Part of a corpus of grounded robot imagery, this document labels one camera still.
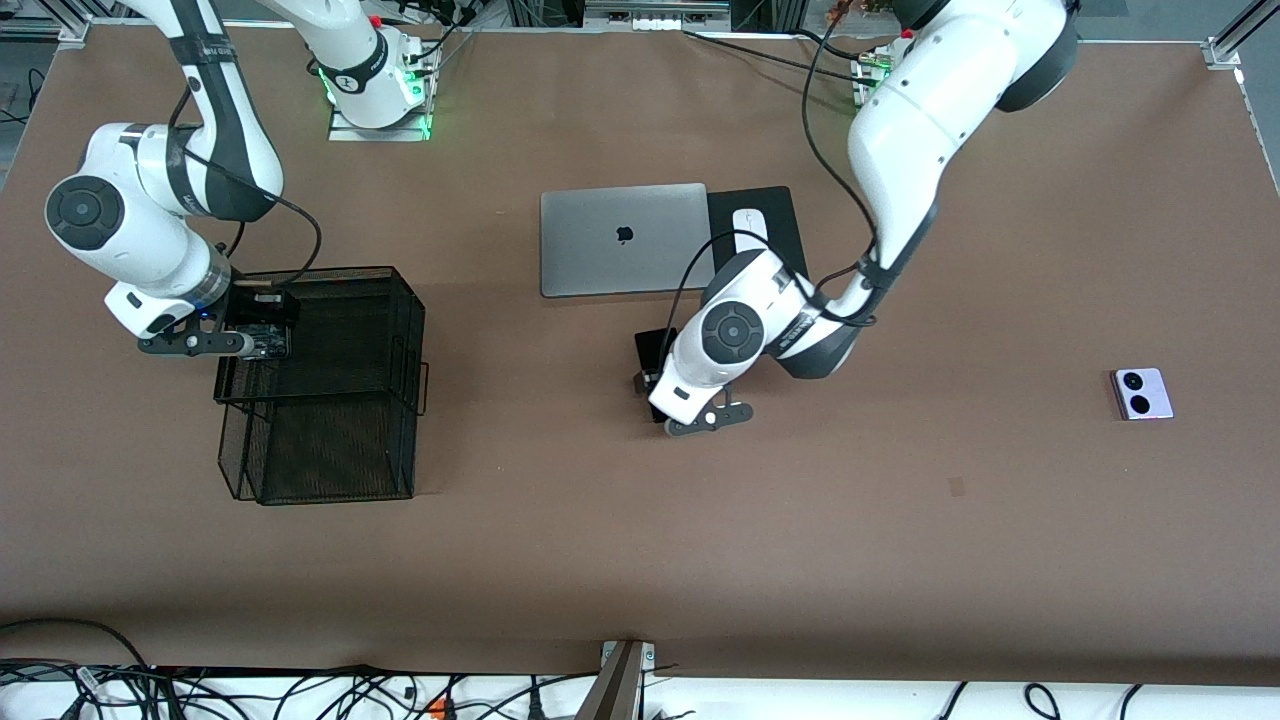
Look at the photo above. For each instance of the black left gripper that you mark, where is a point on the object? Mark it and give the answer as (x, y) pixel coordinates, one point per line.
(653, 355)

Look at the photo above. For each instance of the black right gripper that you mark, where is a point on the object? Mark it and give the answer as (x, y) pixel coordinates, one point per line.
(258, 309)

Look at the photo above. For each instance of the small black flip phone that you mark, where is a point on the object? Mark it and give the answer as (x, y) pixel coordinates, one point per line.
(268, 345)

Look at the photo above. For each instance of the tall black smartphone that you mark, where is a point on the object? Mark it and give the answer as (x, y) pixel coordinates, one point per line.
(655, 350)

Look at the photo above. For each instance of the lavender flip phone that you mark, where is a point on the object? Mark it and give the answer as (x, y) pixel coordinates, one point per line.
(1155, 395)

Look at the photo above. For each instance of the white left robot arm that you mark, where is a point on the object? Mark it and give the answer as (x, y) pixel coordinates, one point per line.
(930, 120)

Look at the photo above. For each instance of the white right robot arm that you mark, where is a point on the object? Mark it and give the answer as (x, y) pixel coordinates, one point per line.
(130, 240)

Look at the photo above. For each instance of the silver closed laptop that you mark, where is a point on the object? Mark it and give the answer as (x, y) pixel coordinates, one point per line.
(600, 260)

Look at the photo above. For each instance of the black mesh two-tier tray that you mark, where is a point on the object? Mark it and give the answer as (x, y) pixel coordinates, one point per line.
(380, 460)

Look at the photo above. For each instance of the white computer mouse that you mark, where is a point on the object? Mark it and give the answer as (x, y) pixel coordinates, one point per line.
(748, 220)

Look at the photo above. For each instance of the black mouse pad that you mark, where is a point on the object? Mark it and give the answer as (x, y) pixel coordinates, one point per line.
(780, 205)

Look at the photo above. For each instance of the grey power strip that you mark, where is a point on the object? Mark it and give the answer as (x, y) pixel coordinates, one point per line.
(655, 22)

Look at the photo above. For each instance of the small colourful toys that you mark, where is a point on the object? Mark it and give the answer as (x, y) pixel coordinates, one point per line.
(860, 10)

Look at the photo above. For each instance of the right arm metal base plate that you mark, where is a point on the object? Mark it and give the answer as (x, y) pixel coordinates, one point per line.
(345, 133)

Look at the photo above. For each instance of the aluminium frame rail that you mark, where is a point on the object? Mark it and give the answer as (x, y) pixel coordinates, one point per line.
(40, 30)

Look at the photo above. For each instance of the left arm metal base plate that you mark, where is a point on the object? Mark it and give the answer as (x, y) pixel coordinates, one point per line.
(868, 70)

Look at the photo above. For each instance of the aluminium frame profile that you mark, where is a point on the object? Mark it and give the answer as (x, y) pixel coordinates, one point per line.
(1225, 50)

